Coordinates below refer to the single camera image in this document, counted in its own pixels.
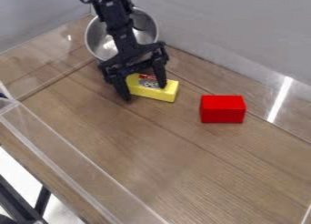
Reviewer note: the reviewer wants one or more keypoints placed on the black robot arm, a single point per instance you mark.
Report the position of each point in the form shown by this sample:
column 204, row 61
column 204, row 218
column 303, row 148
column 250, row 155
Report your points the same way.
column 114, row 12

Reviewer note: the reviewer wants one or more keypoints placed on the red rectangular block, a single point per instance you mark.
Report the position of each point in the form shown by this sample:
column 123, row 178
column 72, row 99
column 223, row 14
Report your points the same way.
column 222, row 109

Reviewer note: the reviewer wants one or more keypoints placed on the silver steel pot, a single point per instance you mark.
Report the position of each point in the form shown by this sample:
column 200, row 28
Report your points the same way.
column 100, row 43

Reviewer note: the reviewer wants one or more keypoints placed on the yellow butter block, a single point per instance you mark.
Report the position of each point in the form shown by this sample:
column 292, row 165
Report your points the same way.
column 143, row 86

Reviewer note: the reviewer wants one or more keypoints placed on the clear acrylic front barrier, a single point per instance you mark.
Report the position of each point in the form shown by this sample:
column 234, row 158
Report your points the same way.
column 116, row 204

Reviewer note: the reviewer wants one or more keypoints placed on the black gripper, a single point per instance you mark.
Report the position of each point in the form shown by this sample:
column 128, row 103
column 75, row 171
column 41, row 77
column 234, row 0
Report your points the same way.
column 134, row 58

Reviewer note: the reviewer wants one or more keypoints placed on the black table leg frame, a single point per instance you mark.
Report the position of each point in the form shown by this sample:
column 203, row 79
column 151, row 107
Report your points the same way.
column 21, row 213

